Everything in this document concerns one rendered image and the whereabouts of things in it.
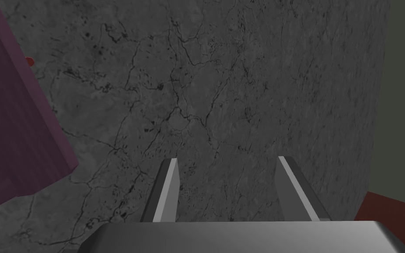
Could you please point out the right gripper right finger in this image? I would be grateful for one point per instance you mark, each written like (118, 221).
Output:
(295, 196)

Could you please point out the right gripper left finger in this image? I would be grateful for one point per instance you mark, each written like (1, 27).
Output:
(165, 196)

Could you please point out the purple cabinet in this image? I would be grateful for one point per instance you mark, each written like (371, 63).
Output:
(12, 133)

